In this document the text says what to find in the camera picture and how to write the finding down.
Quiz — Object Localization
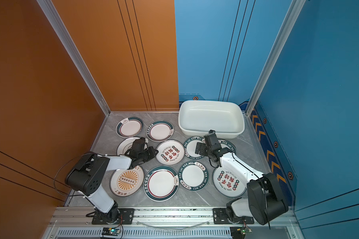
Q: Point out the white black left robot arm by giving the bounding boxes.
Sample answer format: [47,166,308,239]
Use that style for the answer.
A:
[65,137,159,215]

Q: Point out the aluminium corner post right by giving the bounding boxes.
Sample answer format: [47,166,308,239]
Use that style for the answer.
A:
[245,0,306,117]

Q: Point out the aluminium corner post left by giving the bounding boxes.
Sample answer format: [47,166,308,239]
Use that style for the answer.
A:
[37,0,111,116]

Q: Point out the small green red rim plate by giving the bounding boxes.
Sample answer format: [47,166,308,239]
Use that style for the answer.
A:
[116,117,144,138]

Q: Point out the white plate thin green rings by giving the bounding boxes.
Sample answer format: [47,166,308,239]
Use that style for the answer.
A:
[116,136,149,156]

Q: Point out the white plate red characters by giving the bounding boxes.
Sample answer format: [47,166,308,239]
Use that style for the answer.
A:
[156,140,185,166]
[212,167,247,198]

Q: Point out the aluminium corner post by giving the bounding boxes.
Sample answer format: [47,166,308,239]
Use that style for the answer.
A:
[245,0,306,117]
[37,0,111,116]

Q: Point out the orange sunburst plate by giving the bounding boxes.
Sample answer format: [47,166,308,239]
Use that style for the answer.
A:
[110,166,145,197]

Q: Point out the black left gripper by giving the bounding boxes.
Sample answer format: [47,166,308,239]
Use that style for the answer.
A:
[138,146,160,163]

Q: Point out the large green red rim plate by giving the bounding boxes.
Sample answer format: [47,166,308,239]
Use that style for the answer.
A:
[146,120,174,142]

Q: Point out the front green red rim plate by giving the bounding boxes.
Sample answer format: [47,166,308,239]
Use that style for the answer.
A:
[143,166,179,202]

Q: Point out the green lettered rim plate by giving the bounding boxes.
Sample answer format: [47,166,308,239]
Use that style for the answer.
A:
[218,139,236,153]
[183,136,205,160]
[178,161,209,191]

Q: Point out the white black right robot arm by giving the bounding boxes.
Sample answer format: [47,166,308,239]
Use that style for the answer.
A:
[195,130,289,225]

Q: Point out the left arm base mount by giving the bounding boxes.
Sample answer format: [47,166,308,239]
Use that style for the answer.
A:
[87,208,135,225]

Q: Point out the white plastic bin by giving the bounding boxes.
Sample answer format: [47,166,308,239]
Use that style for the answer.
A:
[179,100,245,139]

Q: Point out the green circuit board left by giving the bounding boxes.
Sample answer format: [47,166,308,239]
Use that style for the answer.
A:
[101,227,122,239]

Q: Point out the green circuit board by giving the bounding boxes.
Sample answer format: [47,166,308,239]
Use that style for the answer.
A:
[101,227,122,239]
[230,227,252,239]

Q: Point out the green circuit board right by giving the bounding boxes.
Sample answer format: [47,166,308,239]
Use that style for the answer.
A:
[230,227,252,239]

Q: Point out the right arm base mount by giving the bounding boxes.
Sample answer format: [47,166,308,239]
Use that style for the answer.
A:
[212,208,254,225]

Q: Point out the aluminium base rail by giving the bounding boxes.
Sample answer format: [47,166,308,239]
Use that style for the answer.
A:
[49,206,297,228]

